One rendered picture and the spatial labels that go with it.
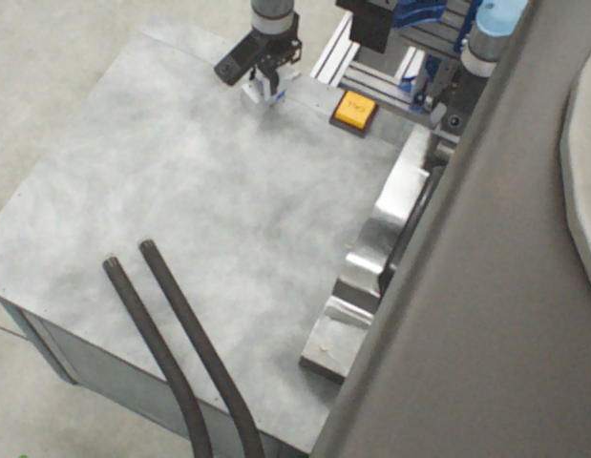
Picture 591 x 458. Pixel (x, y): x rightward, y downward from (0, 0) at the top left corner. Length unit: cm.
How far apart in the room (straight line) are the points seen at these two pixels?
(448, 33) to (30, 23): 155
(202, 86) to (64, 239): 43
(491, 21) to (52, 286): 88
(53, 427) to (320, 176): 108
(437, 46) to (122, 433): 128
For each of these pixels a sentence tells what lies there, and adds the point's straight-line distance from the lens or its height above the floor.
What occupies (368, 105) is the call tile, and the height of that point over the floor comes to 84.
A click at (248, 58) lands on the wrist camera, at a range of 142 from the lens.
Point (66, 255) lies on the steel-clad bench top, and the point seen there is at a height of 80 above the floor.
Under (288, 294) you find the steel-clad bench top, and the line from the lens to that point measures 141.
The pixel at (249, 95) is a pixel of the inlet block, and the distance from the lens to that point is 155.
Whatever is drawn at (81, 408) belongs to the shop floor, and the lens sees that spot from 221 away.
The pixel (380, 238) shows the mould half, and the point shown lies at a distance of 136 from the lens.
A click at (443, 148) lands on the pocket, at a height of 87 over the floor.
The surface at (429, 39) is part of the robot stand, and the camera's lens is 186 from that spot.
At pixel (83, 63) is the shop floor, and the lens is 271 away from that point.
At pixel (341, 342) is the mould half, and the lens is 133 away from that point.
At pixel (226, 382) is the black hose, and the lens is 125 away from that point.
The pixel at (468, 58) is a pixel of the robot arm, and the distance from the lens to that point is 139.
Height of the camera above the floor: 212
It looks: 64 degrees down
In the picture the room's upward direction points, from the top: 9 degrees clockwise
